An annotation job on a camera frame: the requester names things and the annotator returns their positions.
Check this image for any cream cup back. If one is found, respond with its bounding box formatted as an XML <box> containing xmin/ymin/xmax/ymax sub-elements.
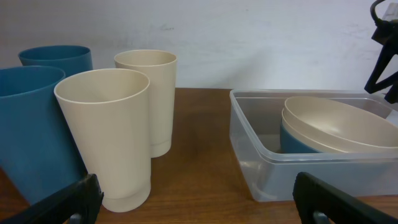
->
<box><xmin>114</xmin><ymin>50</ymin><xmax>177</xmax><ymax>158</ymax></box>

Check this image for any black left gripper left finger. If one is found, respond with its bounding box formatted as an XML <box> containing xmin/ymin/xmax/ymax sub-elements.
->
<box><xmin>1</xmin><ymin>174</ymin><xmax>104</xmax><ymax>224</ymax></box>

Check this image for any cream cup front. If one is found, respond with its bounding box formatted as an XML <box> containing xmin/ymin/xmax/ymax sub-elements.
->
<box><xmin>54</xmin><ymin>68</ymin><xmax>151</xmax><ymax>212</ymax></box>

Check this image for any cream bowl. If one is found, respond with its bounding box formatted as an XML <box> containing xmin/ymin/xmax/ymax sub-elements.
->
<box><xmin>284</xmin><ymin>96</ymin><xmax>397</xmax><ymax>153</ymax></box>
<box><xmin>280</xmin><ymin>107</ymin><xmax>352</xmax><ymax>154</ymax></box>

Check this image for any blue cup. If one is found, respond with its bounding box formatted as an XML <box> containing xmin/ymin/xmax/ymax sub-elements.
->
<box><xmin>18</xmin><ymin>45</ymin><xmax>93</xmax><ymax>77</ymax></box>
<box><xmin>1</xmin><ymin>66</ymin><xmax>86</xmax><ymax>205</ymax></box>

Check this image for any blue bowl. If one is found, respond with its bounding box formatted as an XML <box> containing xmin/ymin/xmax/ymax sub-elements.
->
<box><xmin>280</xmin><ymin>119</ymin><xmax>321</xmax><ymax>154</ymax></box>

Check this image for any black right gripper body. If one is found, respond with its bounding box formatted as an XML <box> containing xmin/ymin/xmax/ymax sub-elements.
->
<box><xmin>371</xmin><ymin>12</ymin><xmax>397</xmax><ymax>53</ymax></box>

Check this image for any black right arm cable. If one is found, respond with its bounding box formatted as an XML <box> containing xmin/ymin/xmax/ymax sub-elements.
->
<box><xmin>369</xmin><ymin>0</ymin><xmax>388</xmax><ymax>27</ymax></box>

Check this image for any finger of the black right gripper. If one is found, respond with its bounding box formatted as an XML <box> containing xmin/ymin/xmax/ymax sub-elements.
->
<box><xmin>364</xmin><ymin>43</ymin><xmax>397</xmax><ymax>93</ymax></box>
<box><xmin>384</xmin><ymin>83</ymin><xmax>398</xmax><ymax>104</ymax></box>

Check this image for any cream cup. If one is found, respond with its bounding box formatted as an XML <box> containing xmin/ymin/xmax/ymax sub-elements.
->
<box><xmin>54</xmin><ymin>68</ymin><xmax>151</xmax><ymax>212</ymax></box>
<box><xmin>114</xmin><ymin>50</ymin><xmax>177</xmax><ymax>158</ymax></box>

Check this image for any blue cup front left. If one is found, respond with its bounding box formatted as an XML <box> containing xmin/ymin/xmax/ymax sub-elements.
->
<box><xmin>1</xmin><ymin>66</ymin><xmax>86</xmax><ymax>205</ymax></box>

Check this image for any blue cup back left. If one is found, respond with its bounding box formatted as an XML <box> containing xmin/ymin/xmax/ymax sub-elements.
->
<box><xmin>18</xmin><ymin>45</ymin><xmax>93</xmax><ymax>77</ymax></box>

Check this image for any clear plastic container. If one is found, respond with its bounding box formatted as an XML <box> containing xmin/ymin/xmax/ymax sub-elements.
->
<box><xmin>229</xmin><ymin>90</ymin><xmax>397</xmax><ymax>202</ymax></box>

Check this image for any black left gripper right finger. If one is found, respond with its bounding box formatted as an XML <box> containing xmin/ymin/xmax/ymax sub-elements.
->
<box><xmin>293</xmin><ymin>172</ymin><xmax>397</xmax><ymax>224</ymax></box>

